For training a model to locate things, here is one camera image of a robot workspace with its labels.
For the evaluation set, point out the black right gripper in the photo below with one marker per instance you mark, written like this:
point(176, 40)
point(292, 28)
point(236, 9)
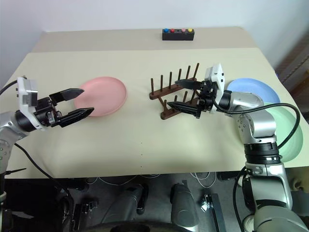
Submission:
point(207, 96)

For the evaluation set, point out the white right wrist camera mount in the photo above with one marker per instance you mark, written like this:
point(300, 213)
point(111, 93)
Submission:
point(218, 77)

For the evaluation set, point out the cream table cloth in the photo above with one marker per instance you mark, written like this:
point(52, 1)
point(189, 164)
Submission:
point(144, 135)

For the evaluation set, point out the black button box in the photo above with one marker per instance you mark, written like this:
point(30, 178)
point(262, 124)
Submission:
point(177, 36)

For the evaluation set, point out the light blue plastic plate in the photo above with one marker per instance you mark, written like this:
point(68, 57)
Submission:
point(256, 85)

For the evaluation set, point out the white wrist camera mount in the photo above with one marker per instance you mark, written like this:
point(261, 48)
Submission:
point(218, 77)
point(23, 90)

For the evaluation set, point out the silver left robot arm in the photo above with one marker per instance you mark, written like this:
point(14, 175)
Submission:
point(6, 125)

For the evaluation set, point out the dark grey rounded shell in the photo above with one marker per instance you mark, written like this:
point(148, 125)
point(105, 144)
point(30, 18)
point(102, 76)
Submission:
point(183, 205)
point(125, 203)

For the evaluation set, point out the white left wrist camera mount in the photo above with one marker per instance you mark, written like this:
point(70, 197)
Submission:
point(23, 90)

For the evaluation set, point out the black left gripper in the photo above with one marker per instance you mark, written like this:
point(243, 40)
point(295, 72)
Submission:
point(47, 112)

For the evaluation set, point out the pink red plastic plate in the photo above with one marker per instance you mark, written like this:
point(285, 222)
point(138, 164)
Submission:
point(103, 96)

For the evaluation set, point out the black metal bar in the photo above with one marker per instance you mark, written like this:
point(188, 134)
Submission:
point(217, 212)

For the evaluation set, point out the brown wooden dish rack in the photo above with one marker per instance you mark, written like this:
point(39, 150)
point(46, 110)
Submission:
point(159, 92)

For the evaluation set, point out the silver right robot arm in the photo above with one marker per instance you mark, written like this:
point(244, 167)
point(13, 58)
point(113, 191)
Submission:
point(246, 100)

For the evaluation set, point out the light green plastic plate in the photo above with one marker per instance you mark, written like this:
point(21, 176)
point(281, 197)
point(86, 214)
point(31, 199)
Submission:
point(289, 150)

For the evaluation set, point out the black clamp device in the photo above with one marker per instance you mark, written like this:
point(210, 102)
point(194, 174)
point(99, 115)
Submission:
point(84, 209)

